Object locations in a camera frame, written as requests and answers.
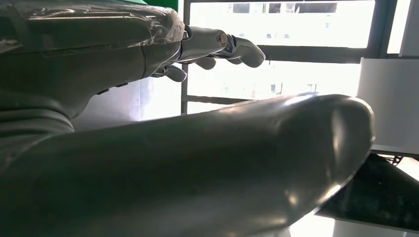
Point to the black inbound scanner machine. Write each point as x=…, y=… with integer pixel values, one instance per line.
x=376, y=193

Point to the dark window frame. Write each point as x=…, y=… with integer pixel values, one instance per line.
x=314, y=54

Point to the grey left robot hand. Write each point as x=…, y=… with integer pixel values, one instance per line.
x=196, y=170

